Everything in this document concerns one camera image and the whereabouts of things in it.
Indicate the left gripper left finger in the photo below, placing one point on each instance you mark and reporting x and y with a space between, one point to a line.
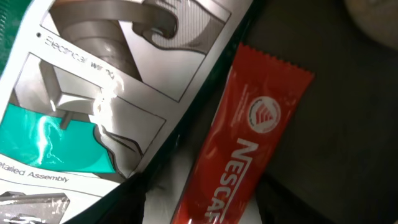
128 207

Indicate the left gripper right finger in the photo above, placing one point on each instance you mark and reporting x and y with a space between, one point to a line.
278 205

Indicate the red Nescafe stick sachet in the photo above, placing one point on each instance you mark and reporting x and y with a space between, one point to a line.
260 97

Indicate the grey plastic mesh basket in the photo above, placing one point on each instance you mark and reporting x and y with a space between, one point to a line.
339 151

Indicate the green white instruction package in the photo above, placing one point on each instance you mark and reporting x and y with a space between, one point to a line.
95 92

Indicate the white plastic bottle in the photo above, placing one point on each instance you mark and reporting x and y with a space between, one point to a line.
376 18

